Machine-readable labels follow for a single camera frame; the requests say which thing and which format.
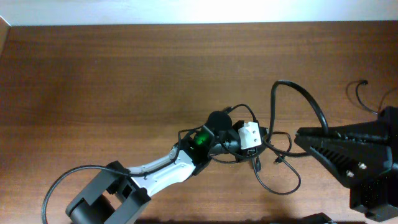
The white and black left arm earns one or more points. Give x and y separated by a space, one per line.
120 194

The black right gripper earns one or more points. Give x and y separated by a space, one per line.
369 163

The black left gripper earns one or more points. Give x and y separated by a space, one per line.
245 154

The grey base bracket right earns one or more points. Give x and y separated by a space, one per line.
318 218

